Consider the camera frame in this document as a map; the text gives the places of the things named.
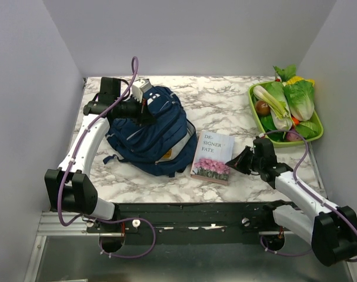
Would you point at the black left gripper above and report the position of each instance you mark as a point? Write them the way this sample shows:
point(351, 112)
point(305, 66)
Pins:
point(146, 116)

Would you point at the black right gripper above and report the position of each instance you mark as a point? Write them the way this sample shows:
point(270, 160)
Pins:
point(237, 162)

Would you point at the white book with pink roses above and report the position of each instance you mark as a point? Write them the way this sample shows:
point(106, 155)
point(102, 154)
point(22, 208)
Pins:
point(213, 151)

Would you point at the navy blue student backpack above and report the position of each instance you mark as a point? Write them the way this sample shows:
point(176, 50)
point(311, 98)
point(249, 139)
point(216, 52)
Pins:
point(144, 146)

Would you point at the yellow paperback book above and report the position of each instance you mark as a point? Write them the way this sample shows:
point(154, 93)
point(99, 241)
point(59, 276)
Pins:
point(167, 155)

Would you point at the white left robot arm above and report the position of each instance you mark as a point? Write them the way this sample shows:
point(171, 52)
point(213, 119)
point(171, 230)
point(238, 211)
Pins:
point(69, 186)

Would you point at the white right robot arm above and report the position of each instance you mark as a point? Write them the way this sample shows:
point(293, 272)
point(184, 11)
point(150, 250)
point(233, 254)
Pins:
point(330, 230)

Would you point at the green plastic vegetable tray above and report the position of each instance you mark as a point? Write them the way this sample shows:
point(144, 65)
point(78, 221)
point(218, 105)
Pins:
point(310, 130)

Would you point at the purple onion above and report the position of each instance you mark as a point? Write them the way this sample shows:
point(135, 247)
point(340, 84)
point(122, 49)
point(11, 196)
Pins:
point(293, 136)

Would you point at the brown round fruit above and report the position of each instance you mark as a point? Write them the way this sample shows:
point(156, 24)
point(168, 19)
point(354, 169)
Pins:
point(262, 108)

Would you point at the white green bok choy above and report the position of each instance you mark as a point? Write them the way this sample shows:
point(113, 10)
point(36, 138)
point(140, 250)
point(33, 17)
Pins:
point(273, 94)

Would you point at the green lettuce head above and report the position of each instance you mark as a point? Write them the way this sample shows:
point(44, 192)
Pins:
point(300, 97)

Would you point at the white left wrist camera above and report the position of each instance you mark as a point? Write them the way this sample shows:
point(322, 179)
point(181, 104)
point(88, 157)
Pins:
point(141, 89)

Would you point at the black mounting rail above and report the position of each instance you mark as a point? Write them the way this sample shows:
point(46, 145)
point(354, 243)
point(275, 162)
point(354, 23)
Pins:
point(187, 224)

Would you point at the aluminium frame rail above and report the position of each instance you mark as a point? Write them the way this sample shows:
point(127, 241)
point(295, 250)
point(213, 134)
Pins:
point(62, 253)

